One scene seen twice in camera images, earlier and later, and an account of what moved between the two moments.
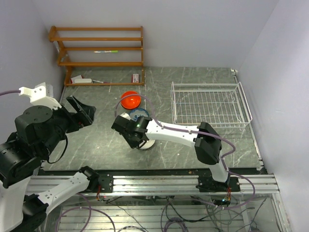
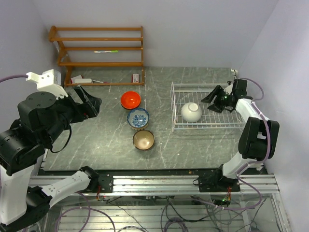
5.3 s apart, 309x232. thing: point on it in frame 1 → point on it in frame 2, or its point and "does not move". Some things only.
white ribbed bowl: (148, 144) → (191, 112)
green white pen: (108, 51) does not move
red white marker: (98, 81) does not move
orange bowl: (131, 102) does not move
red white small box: (135, 78) does not move
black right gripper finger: (133, 140) → (210, 97)
